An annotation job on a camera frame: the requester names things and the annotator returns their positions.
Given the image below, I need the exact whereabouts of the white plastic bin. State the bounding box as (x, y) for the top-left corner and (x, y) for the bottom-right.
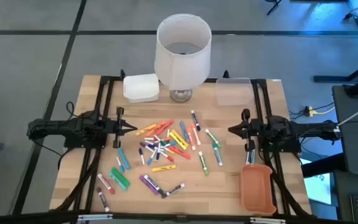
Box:
(122, 73), (160, 104)

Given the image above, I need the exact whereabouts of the black stand leg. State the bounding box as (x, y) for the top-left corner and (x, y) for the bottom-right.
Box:
(313, 55), (358, 98)

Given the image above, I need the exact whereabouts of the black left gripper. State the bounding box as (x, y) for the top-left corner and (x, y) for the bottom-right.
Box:
(106, 106), (138, 149)

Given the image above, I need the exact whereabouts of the black chair base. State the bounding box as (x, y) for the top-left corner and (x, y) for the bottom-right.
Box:
(264, 0), (283, 16)

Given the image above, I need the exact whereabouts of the purple highlighter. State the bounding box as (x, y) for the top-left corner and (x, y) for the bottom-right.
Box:
(139, 175), (160, 195)

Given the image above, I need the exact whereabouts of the dark grey side desk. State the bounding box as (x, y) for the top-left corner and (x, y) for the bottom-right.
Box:
(332, 83), (358, 180)

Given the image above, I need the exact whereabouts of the red Expo dry-erase marker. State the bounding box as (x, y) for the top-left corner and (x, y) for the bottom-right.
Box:
(97, 173), (116, 195)

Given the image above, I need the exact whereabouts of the silver aluminium bracket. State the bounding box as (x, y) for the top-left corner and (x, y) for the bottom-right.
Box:
(249, 217), (287, 224)
(78, 213), (113, 222)

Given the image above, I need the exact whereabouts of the clear plastic bin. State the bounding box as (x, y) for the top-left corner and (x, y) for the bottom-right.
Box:
(215, 77), (254, 106)

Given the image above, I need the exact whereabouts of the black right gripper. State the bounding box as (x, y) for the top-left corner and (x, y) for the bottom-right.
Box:
(227, 108), (261, 153)

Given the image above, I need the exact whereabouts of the teal Expo dry-erase marker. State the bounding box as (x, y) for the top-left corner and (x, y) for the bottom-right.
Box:
(212, 142), (224, 167)

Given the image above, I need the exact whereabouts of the light green Expo marker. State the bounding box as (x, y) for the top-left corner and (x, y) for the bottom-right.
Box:
(198, 151), (209, 176)

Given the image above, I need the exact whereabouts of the brown Expo dry-erase marker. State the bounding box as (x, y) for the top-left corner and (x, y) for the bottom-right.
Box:
(96, 187), (111, 213)

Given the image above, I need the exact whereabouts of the orange plastic bin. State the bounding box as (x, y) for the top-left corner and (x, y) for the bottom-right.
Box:
(239, 164), (278, 215)

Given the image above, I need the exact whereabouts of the navy Expo dry-erase marker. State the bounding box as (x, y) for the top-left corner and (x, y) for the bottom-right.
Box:
(191, 110), (201, 131)

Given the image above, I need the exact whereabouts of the green Expo dry-erase marker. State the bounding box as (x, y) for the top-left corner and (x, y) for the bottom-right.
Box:
(204, 129), (222, 149)

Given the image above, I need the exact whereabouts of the green highlighter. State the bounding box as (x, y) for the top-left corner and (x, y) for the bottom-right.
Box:
(110, 167), (131, 187)

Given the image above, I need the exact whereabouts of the red highlighter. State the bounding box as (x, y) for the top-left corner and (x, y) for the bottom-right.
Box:
(155, 119), (175, 136)
(168, 146), (191, 160)

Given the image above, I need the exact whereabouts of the blue highlighter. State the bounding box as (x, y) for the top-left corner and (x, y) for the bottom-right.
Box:
(179, 121), (191, 144)
(117, 147), (131, 170)

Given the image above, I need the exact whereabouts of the black cable bundle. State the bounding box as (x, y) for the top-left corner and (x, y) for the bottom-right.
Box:
(54, 147), (102, 212)
(265, 152), (311, 218)

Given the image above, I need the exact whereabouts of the teal highlighter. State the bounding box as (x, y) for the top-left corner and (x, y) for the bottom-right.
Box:
(109, 172), (128, 191)

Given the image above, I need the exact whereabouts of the white cable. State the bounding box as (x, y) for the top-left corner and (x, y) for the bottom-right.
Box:
(337, 99), (358, 127)

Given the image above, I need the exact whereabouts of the table lamp white shade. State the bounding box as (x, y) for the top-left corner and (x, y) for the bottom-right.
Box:
(154, 13), (213, 103)

